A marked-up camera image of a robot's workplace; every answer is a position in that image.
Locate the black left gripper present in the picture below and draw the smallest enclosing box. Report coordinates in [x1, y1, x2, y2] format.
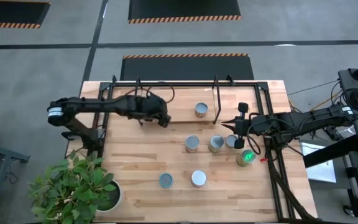
[126, 94, 172, 129]

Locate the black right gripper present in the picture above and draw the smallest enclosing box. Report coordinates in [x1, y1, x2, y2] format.
[221, 101, 262, 150]

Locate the pears can green label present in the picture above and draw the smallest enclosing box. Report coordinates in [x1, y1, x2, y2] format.
[208, 134, 226, 154]

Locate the spicy black beans can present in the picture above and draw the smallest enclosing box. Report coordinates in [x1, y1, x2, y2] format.
[194, 102, 209, 119]

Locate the tall corn can red label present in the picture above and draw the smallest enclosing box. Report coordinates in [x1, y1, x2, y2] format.
[184, 134, 201, 154]

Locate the tall can green cream label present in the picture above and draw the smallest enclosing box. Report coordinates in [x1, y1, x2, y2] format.
[236, 149, 257, 168]

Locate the teal corn can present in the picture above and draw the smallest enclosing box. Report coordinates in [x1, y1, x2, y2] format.
[158, 172, 175, 189]

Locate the silver-lidded labelled tin can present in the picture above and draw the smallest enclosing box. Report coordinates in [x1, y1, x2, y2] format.
[190, 169, 208, 189]

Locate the low mushroom can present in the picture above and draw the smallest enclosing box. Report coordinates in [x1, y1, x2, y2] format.
[224, 134, 238, 149]

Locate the black hazard-striped floor mat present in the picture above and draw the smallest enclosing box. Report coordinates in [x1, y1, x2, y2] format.
[128, 0, 242, 25]
[119, 53, 255, 81]
[0, 0, 52, 29]

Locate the white plant pot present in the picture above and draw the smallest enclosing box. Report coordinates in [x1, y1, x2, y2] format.
[94, 179, 124, 214]

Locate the white sheet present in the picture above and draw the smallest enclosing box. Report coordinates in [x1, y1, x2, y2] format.
[299, 140, 337, 184]

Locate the green leafy plant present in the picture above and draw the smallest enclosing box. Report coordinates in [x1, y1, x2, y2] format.
[28, 149, 117, 224]

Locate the grey equipment cart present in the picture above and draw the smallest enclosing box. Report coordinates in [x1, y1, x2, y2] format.
[337, 67, 358, 224]

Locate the black aluminium rig frame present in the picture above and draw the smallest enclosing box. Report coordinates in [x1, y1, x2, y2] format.
[96, 74, 296, 222]

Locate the yellow cable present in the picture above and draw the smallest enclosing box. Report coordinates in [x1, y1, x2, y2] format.
[310, 95, 343, 112]

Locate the black braided cable loom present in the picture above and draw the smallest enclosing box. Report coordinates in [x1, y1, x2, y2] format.
[265, 146, 319, 223]

